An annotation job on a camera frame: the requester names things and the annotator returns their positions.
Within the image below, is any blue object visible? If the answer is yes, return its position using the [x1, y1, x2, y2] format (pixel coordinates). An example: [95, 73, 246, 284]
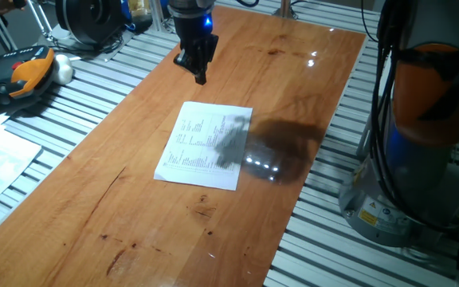
[120, 0, 133, 32]

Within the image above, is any black strap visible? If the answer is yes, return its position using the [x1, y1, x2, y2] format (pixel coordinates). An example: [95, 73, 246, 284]
[396, 43, 459, 123]

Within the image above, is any black round device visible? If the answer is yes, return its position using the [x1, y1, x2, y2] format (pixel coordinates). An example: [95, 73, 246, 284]
[55, 0, 128, 45]

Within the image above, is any person's bare hand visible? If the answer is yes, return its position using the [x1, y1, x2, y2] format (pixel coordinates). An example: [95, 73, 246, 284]
[0, 0, 27, 14]

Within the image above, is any jar with yellow content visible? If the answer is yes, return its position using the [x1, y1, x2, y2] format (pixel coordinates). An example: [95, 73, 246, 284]
[127, 0, 154, 33]

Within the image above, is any black and orange teach pendant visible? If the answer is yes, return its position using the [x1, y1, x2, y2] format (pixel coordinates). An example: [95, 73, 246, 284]
[0, 45, 57, 107]

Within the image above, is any metal post with base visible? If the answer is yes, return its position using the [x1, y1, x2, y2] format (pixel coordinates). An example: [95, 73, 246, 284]
[272, 0, 299, 20]

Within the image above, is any grey flat base plate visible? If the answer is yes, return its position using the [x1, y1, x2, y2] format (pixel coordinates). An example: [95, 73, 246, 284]
[37, 22, 135, 63]

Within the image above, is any white rounded object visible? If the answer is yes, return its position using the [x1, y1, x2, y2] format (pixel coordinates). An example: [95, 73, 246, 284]
[52, 54, 74, 86]

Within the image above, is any black cable bundle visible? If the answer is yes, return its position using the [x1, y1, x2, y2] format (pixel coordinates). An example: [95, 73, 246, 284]
[360, 0, 459, 236]

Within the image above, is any wooden board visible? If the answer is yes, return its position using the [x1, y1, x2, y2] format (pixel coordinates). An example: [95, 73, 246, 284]
[0, 5, 367, 287]

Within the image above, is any white paper sheet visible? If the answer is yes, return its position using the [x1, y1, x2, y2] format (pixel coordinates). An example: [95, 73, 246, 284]
[153, 100, 253, 191]

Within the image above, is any thin metal rod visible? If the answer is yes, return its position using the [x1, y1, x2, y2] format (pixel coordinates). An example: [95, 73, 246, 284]
[28, 0, 54, 37]

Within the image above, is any aluminium profile post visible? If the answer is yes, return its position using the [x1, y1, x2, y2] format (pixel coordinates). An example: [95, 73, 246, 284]
[148, 0, 174, 33]

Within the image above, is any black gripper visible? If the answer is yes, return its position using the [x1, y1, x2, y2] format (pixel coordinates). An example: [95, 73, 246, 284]
[172, 13, 220, 86]

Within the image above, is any printed paper document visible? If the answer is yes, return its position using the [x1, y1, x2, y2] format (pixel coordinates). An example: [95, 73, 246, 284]
[0, 115, 42, 219]

